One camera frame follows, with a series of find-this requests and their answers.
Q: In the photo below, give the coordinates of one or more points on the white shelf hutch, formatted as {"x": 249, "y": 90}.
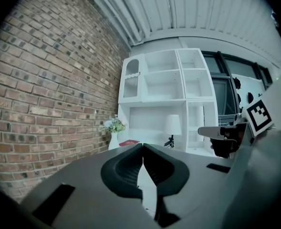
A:
{"x": 164, "y": 85}

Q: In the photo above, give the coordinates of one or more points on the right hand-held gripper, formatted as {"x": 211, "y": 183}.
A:
{"x": 260, "y": 118}

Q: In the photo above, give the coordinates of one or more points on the black framed window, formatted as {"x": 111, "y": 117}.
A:
{"x": 223, "y": 92}

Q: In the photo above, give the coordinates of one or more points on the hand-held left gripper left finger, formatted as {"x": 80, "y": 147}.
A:
{"x": 121, "y": 173}

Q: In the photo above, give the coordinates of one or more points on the flower bouquet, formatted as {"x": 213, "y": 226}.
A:
{"x": 114, "y": 125}

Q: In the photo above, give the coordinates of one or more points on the grey metal rack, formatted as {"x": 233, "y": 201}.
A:
{"x": 225, "y": 119}

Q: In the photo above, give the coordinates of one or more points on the red book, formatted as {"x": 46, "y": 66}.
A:
{"x": 129, "y": 142}

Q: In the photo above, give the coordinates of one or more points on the white desk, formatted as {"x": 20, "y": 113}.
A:
{"x": 193, "y": 151}

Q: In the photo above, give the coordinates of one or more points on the white shade desk lamp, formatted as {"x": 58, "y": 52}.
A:
{"x": 172, "y": 125}

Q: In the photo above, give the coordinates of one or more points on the white vase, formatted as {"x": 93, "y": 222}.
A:
{"x": 113, "y": 141}

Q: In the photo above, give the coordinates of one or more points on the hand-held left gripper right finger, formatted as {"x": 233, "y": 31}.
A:
{"x": 171, "y": 173}

